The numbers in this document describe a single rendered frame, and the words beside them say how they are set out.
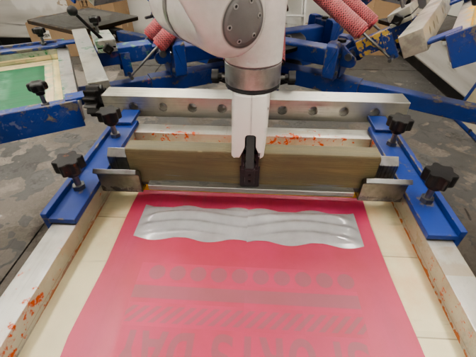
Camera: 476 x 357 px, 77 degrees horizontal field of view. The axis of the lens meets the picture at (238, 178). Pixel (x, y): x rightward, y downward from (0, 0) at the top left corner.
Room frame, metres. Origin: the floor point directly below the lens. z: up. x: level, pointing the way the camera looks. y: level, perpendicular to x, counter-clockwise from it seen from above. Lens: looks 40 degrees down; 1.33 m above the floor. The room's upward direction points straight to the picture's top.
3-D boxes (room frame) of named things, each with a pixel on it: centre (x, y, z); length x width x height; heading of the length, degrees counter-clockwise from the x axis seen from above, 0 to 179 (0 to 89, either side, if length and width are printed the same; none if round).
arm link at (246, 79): (0.41, -0.02, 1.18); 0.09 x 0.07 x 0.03; 177
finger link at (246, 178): (0.37, -0.02, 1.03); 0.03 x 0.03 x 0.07; 87
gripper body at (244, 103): (0.40, -0.02, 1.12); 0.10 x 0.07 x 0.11; 177
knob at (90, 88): (0.66, 0.32, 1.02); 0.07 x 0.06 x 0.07; 177
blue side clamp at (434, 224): (0.42, -0.30, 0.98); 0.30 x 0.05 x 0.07; 177
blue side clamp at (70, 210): (0.45, 0.26, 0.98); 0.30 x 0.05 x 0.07; 177
